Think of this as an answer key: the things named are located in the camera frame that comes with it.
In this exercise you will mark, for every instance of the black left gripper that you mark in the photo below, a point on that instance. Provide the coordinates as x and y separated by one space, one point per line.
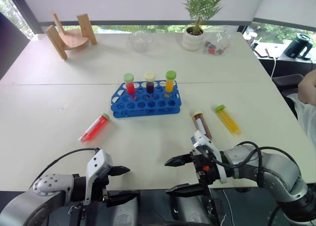
98 190

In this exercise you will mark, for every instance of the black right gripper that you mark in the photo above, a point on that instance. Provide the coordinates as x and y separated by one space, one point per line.
209 176

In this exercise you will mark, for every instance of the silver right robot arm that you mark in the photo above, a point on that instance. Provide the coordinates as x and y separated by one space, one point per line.
276 169

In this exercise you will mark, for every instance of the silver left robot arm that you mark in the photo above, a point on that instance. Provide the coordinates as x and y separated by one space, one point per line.
44 186

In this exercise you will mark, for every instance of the brown tube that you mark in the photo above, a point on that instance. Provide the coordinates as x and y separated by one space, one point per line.
205 127

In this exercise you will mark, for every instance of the yellow tube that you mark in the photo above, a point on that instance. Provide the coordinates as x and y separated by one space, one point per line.
229 122

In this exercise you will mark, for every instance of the blue plastic test tube rack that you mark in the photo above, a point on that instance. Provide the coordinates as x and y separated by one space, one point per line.
148 105

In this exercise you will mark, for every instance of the orange liquid tube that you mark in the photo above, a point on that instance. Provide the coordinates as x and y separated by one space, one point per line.
169 86

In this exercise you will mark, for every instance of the dark purple tube cream cap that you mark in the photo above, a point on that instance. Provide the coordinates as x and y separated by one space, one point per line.
149 87

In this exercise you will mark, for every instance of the clear plastic bag with parts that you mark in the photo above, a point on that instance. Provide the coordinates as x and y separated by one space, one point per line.
214 47

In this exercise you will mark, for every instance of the potted palm in white pot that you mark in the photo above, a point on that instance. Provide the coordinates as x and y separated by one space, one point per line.
191 41

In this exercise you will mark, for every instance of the white person shirt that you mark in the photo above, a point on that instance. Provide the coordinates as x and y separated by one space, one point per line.
307 120

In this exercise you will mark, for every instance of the clear glass bowl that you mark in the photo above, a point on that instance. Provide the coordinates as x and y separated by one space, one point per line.
140 42

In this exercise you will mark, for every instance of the dark grey chair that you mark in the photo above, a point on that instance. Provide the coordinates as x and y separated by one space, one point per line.
287 83

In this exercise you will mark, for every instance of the wooden stand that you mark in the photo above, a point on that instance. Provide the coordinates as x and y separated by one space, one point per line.
74 38

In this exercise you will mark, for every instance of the white paper cup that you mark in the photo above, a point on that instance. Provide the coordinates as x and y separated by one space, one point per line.
251 38

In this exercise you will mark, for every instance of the dark green electric kettle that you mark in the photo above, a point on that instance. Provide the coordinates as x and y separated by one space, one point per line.
296 47

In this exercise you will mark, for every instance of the dark partition panel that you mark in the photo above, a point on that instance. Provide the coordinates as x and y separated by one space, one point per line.
12 46

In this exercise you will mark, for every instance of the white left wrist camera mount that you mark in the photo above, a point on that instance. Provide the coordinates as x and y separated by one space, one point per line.
97 164

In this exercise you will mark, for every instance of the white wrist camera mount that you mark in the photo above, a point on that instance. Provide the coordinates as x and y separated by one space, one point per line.
205 139
97 164

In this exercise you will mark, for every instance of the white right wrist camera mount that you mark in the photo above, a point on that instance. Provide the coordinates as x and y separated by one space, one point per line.
205 139

